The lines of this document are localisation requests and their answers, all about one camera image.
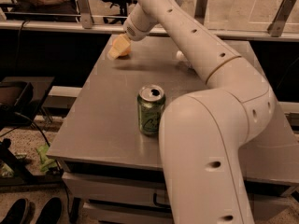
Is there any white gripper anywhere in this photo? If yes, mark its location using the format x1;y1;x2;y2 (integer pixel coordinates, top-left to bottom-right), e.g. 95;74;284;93
107;4;158;60

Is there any orange fruit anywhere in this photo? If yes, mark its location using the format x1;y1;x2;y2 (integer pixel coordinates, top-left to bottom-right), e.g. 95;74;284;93
112;37;131;58

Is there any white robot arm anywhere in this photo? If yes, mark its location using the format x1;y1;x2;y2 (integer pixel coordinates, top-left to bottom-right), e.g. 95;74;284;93
108;0;276;224

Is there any clear plastic water bottle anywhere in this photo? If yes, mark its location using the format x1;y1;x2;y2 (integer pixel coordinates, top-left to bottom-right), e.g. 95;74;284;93
176;50;192;69

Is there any green soda can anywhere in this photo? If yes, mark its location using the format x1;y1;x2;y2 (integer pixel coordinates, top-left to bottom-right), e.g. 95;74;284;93
137;84;166;135

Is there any grey drawer cabinet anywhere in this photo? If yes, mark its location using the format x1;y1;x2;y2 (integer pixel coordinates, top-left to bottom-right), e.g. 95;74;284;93
49;37;298;224

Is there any green crumpled bag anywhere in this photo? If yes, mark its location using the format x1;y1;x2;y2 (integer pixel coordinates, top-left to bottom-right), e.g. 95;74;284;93
36;144;58;173

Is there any right black shoe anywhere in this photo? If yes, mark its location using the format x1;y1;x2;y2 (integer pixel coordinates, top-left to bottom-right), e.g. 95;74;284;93
36;197;63;224

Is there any black shoe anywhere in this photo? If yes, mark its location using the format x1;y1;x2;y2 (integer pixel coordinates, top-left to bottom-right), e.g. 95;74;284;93
36;197;63;224
0;198;29;224

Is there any left black shoe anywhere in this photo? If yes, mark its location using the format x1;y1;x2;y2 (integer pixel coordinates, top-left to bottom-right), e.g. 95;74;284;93
0;198;29;224

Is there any left metal bracket post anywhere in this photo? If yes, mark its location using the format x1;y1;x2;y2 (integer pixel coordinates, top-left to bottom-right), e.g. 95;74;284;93
77;0;93;29

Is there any metal bracket post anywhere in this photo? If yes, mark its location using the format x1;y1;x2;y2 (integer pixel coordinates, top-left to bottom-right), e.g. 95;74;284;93
77;0;93;29
267;0;297;37
194;0;208;24

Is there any middle metal bracket post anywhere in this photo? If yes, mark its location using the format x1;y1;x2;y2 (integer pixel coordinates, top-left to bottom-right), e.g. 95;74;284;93
194;0;208;24

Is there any grey metal rail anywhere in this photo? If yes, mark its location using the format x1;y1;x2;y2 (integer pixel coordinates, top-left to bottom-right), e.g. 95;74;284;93
0;20;299;43

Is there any black cable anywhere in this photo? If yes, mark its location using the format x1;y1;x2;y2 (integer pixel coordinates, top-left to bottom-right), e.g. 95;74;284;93
0;103;51;147

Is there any right metal bracket post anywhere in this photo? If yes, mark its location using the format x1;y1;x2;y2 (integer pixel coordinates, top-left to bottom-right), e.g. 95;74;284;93
267;0;297;37

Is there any black drawer handle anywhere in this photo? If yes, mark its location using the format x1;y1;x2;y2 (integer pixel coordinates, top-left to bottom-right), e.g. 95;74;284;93
152;193;170;209

